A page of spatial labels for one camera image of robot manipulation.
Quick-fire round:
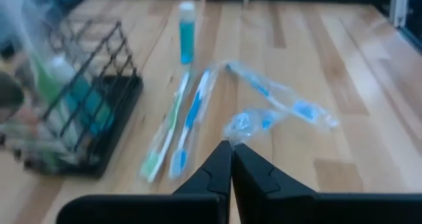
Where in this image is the blue white toothbrush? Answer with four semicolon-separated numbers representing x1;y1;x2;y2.
167;68;214;181
223;107;289;148
224;61;340;132

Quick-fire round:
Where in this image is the teal mouthwash bottle white cap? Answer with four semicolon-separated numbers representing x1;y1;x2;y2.
49;54;116;138
177;0;197;65

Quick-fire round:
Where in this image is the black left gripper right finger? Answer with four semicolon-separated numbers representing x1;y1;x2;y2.
232;142;317;224

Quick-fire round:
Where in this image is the black wire caddy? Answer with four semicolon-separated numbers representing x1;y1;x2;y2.
22;19;144;179

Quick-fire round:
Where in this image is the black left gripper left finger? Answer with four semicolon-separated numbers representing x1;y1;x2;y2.
171;140;233;199

